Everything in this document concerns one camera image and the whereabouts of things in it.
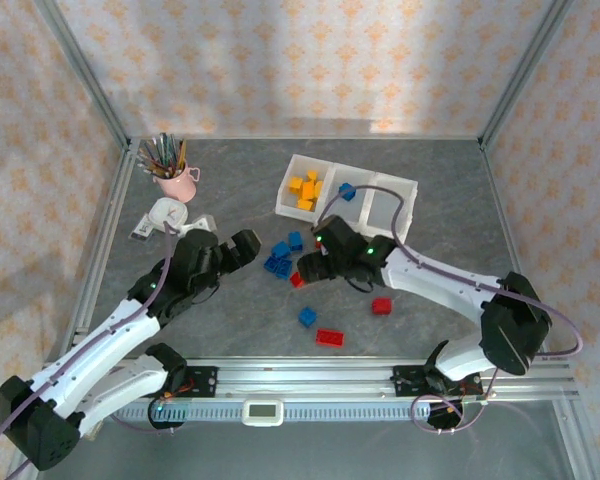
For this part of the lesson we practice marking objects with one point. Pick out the blue lego brick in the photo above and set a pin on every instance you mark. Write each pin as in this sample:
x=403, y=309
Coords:
x=280, y=248
x=307, y=316
x=295, y=240
x=270, y=263
x=347, y=191
x=284, y=269

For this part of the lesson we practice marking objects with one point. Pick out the yellow lego brick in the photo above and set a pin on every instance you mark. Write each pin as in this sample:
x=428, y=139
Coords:
x=307, y=191
x=295, y=185
x=305, y=204

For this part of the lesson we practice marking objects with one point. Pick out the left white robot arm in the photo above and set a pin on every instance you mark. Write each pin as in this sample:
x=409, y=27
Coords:
x=105, y=342

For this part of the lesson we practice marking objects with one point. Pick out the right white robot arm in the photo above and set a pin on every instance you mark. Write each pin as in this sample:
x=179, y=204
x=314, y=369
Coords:
x=430, y=280

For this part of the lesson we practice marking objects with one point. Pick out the long red lego brick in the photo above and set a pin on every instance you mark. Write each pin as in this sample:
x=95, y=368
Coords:
x=330, y=338

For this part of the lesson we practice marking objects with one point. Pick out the small printed card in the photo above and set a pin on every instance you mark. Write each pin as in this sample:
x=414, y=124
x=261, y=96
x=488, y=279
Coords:
x=142, y=230

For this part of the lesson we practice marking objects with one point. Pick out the white square clock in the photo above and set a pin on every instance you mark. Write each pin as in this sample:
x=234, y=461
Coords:
x=162, y=210

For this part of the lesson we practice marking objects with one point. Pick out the pink cup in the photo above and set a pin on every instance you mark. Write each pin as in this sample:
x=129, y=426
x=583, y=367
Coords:
x=177, y=187

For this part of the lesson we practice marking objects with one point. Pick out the aluminium base beam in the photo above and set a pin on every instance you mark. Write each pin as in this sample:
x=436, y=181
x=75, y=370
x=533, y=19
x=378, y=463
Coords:
x=305, y=376

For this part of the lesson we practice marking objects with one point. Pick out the coloured pencil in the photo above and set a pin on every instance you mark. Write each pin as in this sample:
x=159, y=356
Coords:
x=160, y=150
x=167, y=150
x=182, y=155
x=147, y=166
x=150, y=159

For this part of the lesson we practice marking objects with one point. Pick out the white digital timer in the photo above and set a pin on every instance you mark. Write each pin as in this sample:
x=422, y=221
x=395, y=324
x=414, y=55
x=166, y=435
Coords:
x=263, y=411

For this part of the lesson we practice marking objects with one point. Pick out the aluminium table side rail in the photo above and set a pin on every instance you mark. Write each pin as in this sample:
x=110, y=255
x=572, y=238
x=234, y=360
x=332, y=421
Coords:
x=97, y=260
x=500, y=210

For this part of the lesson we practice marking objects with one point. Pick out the aluminium table end rail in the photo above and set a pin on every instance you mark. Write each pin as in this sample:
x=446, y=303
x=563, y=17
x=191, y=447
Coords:
x=280, y=137

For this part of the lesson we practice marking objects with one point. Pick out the aluminium frame post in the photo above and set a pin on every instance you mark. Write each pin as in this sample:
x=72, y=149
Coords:
x=525, y=70
x=80, y=65

